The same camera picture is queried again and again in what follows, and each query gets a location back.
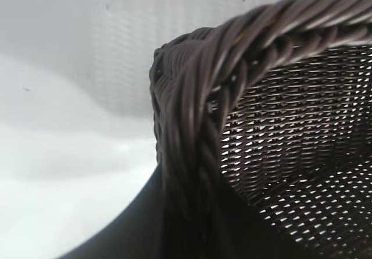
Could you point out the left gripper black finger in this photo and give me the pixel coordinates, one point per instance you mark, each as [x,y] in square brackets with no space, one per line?
[130,235]

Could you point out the dark brown wicker basket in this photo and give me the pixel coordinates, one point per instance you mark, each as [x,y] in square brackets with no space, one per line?
[290,110]

